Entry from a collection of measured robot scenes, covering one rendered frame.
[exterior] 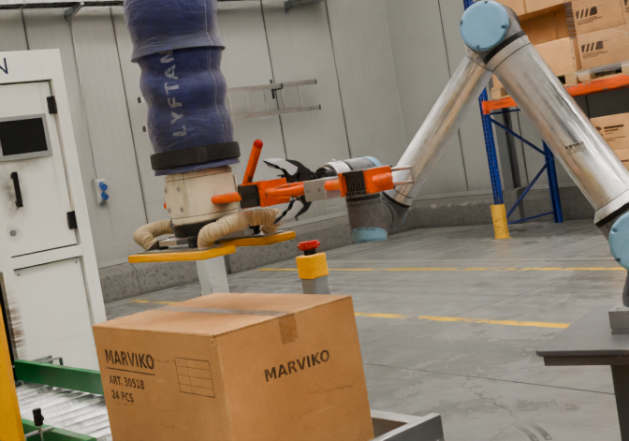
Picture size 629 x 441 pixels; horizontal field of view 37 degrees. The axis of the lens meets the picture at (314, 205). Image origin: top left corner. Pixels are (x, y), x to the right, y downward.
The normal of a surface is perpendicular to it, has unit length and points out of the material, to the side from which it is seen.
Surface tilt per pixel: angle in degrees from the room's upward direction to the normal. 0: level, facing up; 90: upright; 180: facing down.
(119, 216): 90
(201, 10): 96
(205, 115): 74
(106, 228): 90
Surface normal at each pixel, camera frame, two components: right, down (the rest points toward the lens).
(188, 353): -0.77, 0.15
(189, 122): 0.00, -0.22
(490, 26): -0.47, 0.00
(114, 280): 0.59, -0.06
